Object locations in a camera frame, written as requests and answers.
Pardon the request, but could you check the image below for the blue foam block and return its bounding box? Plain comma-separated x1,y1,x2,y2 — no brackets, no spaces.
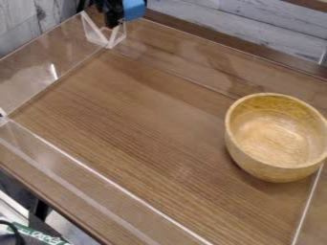
123,0,147,21

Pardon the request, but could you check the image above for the green white label box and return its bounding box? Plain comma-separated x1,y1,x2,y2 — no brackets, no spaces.
0,220,72,245

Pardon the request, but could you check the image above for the clear acrylic tray wall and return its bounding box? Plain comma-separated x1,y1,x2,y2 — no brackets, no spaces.
0,11,327,245

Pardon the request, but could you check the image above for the black cable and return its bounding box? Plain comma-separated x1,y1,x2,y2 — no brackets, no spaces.
0,219,25,245

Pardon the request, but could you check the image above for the black table leg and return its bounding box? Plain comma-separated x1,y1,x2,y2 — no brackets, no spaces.
35,199,49,221

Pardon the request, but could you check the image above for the light wooden bowl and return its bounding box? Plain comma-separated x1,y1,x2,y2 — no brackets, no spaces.
224,93,327,183

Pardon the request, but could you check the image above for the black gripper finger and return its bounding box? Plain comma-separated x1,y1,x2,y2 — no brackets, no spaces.
103,0,124,29

